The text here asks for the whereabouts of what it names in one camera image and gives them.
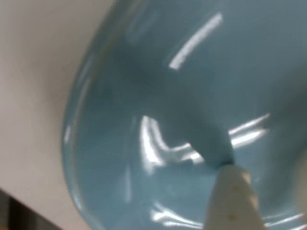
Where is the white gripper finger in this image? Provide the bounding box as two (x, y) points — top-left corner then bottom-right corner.
(203, 164), (264, 230)

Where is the blue ceramic dish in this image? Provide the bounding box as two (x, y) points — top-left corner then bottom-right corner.
(61, 0), (307, 230)

